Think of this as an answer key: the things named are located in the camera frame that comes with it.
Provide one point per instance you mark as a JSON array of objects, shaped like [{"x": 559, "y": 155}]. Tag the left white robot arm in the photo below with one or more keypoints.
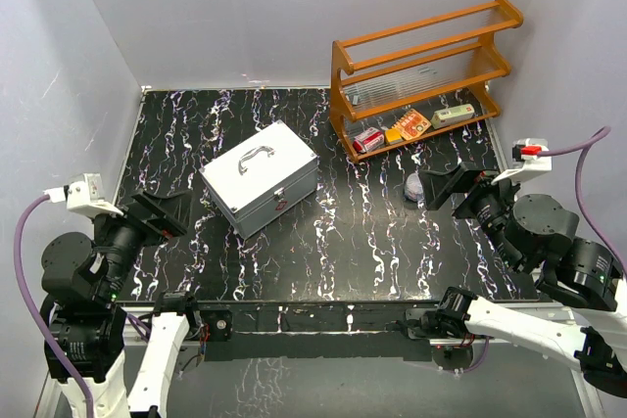
[{"x": 84, "y": 276}]

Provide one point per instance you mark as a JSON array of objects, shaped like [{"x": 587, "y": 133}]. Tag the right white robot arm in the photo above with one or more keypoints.
[{"x": 535, "y": 232}]

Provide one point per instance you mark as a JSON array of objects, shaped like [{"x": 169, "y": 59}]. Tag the red white medicine box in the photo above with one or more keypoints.
[{"x": 369, "y": 140}]

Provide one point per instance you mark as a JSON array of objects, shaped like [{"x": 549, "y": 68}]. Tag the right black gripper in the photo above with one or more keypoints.
[{"x": 460, "y": 178}]

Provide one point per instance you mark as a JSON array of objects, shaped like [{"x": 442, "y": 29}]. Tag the grey metal case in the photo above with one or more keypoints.
[{"x": 261, "y": 178}]

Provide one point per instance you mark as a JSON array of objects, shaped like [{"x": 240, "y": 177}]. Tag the small yellow box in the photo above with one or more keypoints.
[{"x": 393, "y": 136}]

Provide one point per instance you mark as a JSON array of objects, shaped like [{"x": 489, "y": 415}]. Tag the white green medicine box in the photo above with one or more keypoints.
[{"x": 452, "y": 115}]

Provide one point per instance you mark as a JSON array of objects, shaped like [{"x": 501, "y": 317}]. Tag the black front base bar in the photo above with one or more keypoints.
[{"x": 332, "y": 330}]

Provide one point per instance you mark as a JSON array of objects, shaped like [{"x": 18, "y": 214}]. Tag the orange patterned medicine packet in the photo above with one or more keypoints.
[{"x": 412, "y": 125}]

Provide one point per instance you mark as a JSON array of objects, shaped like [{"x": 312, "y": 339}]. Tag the clear plastic round container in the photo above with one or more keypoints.
[{"x": 413, "y": 189}]

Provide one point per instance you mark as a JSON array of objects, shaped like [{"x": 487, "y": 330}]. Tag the wooden three-tier shelf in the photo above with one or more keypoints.
[{"x": 389, "y": 72}]

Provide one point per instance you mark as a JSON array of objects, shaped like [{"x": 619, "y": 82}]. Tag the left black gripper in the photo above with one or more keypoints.
[{"x": 170, "y": 213}]

